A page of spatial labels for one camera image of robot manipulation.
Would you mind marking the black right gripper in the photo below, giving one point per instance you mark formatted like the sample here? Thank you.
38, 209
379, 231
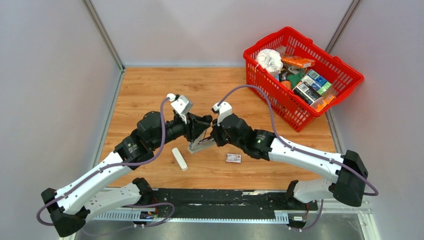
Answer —
215, 134

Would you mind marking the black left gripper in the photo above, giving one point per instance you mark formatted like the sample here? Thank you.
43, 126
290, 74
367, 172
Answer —
195, 125

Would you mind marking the grey stapler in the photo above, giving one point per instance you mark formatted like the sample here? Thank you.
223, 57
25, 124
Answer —
200, 143

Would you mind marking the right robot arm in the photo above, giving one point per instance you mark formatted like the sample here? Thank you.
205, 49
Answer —
343, 176

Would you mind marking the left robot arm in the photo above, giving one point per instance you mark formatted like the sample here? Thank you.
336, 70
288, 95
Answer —
72, 206

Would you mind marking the white stapler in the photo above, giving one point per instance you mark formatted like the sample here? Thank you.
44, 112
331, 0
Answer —
179, 159

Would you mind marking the red white staple box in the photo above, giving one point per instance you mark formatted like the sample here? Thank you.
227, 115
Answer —
233, 158

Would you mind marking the white crumpled bag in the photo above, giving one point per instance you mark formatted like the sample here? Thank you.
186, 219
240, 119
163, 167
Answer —
270, 60

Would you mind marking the black white box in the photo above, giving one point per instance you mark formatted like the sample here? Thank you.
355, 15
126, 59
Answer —
307, 94

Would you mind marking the red plastic basket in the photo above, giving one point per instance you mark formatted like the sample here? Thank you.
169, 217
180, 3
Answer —
290, 107

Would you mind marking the orange box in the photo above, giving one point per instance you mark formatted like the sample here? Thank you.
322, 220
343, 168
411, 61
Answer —
297, 61

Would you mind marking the blue green box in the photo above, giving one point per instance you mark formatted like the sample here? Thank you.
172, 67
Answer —
317, 82

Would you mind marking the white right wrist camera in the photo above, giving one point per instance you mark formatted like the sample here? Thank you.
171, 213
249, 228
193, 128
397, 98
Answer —
222, 109

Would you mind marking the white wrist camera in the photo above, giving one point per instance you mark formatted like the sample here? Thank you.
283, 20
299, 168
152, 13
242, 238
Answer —
222, 109
181, 104

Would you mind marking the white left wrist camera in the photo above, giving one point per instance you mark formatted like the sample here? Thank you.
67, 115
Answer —
181, 104

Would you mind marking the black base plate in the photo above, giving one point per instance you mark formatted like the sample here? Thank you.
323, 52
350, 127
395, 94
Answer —
187, 203

